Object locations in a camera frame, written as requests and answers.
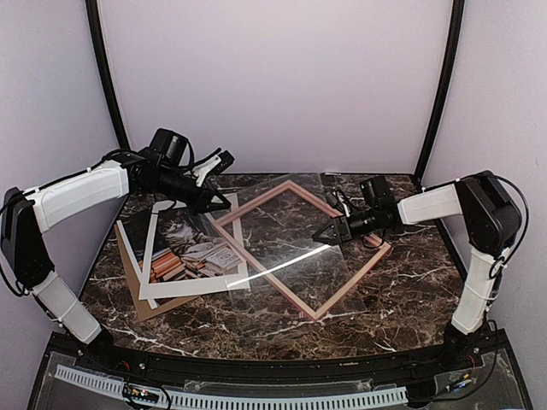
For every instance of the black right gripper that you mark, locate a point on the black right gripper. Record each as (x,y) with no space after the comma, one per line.
(343,231)

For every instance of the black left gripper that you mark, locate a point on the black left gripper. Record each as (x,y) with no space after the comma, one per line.
(202,204)

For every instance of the white photo mat board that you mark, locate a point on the white photo mat board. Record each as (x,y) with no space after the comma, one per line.
(185,256)

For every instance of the pink wooden picture frame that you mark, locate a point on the pink wooden picture frame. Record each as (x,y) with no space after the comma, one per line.
(381,248)

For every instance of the clear acrylic sheet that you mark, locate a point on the clear acrylic sheet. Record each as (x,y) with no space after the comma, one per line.
(281,230)

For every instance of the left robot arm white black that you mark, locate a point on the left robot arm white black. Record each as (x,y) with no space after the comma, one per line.
(26,215)

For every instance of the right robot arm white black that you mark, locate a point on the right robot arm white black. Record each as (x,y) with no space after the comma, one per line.
(495,228)

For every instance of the brown cardboard backing board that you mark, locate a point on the brown cardboard backing board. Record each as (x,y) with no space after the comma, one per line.
(145,310)

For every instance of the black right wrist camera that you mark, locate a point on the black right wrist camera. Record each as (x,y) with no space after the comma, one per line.
(377,193)

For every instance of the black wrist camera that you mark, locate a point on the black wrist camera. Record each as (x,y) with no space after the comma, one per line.
(169,145)
(377,193)

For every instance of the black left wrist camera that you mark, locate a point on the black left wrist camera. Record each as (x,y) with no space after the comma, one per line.
(169,145)

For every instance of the black front table rail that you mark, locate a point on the black front table rail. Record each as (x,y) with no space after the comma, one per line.
(399,368)

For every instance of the black left corner post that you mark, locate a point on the black left corner post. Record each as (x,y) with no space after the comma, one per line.
(101,56)

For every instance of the black corner post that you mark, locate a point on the black corner post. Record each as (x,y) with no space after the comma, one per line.
(101,56)
(450,51)

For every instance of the white slotted cable duct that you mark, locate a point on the white slotted cable duct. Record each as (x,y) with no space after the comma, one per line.
(141,396)

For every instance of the black right corner post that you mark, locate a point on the black right corner post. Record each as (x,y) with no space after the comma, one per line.
(450,51)

